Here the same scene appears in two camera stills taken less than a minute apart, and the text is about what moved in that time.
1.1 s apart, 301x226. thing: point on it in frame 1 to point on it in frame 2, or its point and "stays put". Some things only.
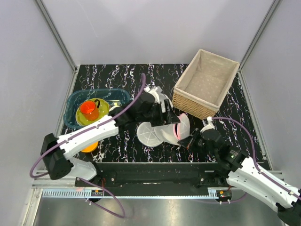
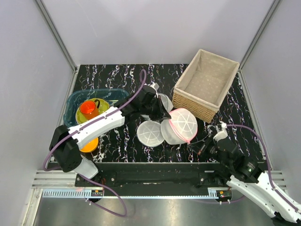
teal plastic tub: [122, 96] stays put
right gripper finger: [186, 142] to [201, 149]
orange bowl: [91, 148] stays put
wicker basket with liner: [202, 87] stays put
